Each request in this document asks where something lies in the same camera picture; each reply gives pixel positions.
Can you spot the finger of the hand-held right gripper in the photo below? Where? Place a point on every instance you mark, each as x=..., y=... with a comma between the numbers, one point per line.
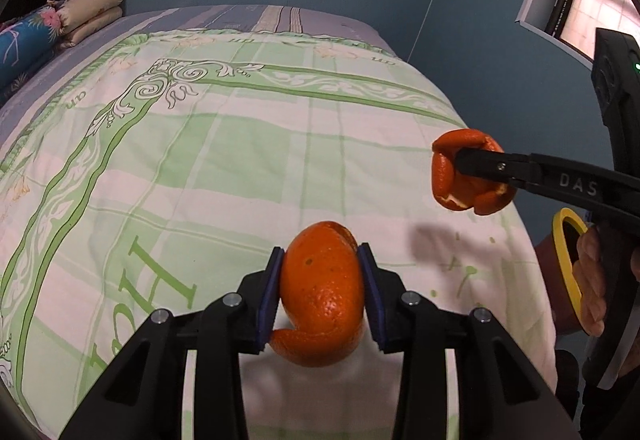
x=550, y=180

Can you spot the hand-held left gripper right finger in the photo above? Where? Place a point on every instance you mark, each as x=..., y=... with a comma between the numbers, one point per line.
x=372, y=300

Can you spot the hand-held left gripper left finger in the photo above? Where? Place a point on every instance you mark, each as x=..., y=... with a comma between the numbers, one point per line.
x=267, y=300

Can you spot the yellow-rimmed trash bin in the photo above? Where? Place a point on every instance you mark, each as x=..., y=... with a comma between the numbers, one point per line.
x=562, y=260

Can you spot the person's right hand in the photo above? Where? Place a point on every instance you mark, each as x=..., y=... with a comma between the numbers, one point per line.
x=592, y=280

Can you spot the green floral quilt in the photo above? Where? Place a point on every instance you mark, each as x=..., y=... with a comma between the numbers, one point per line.
x=250, y=145

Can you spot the beige folded blanket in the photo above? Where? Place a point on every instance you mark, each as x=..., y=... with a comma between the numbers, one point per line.
x=95, y=5

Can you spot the blue floral pillow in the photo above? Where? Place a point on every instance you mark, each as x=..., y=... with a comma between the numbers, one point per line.
x=25, y=45

